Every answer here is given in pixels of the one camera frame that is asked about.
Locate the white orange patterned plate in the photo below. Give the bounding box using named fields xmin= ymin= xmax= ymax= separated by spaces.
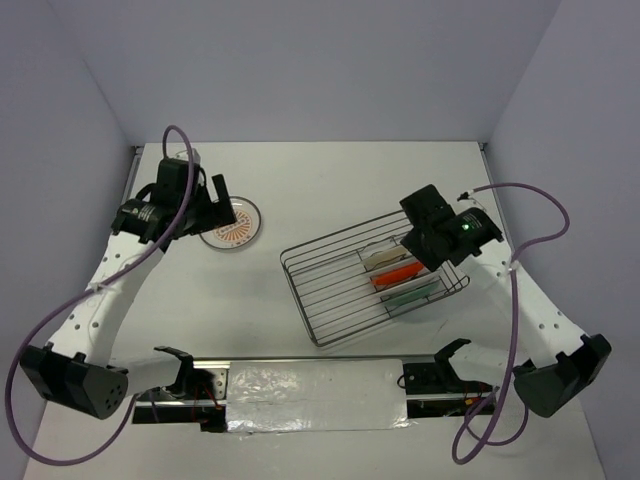
xmin=199 ymin=196 xmax=262 ymax=251

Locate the teal green plate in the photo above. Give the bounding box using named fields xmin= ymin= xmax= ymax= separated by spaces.
xmin=382 ymin=280 xmax=441 ymax=319

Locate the grey wire dish rack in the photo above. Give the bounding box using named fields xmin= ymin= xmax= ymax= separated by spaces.
xmin=280 ymin=210 xmax=470 ymax=348

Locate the cream plate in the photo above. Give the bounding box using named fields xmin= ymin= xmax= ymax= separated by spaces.
xmin=361 ymin=245 xmax=408 ymax=271

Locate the white floral plate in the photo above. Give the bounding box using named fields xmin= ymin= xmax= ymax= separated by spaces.
xmin=374 ymin=273 xmax=439 ymax=298

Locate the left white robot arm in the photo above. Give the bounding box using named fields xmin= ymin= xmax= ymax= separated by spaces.
xmin=19 ymin=158 xmax=236 ymax=420

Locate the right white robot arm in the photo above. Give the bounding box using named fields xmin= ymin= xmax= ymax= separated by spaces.
xmin=400 ymin=185 xmax=612 ymax=418

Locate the silver foil covered panel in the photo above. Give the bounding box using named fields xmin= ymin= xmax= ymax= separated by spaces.
xmin=226 ymin=359 xmax=410 ymax=434

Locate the metal base rail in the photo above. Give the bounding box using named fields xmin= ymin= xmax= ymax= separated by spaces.
xmin=133 ymin=355 xmax=494 ymax=435

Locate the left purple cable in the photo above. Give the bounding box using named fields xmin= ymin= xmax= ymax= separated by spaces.
xmin=4 ymin=124 xmax=201 ymax=461

